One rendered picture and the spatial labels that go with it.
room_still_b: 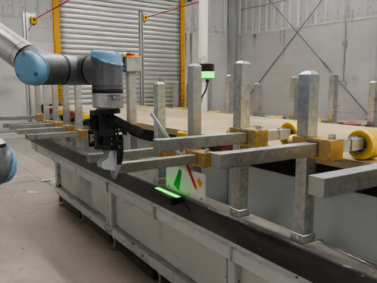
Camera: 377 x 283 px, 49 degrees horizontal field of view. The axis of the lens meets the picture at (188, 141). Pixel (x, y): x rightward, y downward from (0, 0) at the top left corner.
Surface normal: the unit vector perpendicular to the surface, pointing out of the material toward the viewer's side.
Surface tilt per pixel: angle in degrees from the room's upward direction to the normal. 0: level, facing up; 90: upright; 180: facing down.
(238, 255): 90
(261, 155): 90
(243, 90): 90
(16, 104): 90
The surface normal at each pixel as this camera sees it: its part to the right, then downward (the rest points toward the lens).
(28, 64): -0.45, 0.16
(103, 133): 0.55, 0.11
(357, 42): -0.81, 0.08
